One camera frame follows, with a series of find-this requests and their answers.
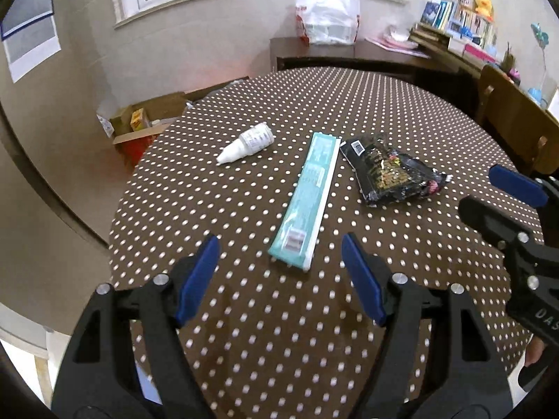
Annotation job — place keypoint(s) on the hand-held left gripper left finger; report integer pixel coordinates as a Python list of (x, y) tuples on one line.
[(198, 279)]

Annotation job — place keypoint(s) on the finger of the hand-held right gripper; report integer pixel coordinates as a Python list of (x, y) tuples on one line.
[(484, 216), (515, 183)]

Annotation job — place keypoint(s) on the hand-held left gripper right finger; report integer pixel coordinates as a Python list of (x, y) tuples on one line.
[(362, 279)]

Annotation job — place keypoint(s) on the teal toothpaste box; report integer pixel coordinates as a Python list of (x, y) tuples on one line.
[(305, 192)]

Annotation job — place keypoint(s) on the black snack packet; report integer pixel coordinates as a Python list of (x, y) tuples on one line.
[(388, 170)]

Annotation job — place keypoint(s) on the person's right hand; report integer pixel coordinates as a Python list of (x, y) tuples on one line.
[(535, 351)]

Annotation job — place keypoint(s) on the wooden chair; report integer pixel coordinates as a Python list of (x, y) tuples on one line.
[(511, 113)]

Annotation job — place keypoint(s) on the dark pen holder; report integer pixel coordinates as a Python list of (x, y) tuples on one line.
[(510, 63)]

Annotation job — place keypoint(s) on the small white bottle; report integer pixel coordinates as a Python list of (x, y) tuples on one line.
[(249, 142)]

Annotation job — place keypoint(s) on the blue desk lamp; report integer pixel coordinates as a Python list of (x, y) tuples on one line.
[(540, 35)]

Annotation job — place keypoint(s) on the row of books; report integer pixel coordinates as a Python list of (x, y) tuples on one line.
[(474, 30)]

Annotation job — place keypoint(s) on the small yellow box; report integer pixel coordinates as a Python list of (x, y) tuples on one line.
[(139, 121)]

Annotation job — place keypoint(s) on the open cardboard box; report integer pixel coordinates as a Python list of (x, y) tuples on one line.
[(166, 104)]

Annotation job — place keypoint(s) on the yellow duck toy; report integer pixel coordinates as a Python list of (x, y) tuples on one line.
[(483, 4)]

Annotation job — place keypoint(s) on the pink papers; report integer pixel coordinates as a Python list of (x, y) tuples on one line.
[(393, 42)]

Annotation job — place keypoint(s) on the blue book box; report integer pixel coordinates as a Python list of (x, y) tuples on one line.
[(436, 14)]

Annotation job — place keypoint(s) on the dark wooden sideboard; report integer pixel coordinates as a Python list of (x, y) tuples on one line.
[(314, 54)]

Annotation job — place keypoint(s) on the white plastic bag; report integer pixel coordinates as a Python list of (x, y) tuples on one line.
[(327, 17)]

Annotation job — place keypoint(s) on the white blue wall poster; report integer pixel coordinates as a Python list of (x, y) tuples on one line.
[(30, 30)]

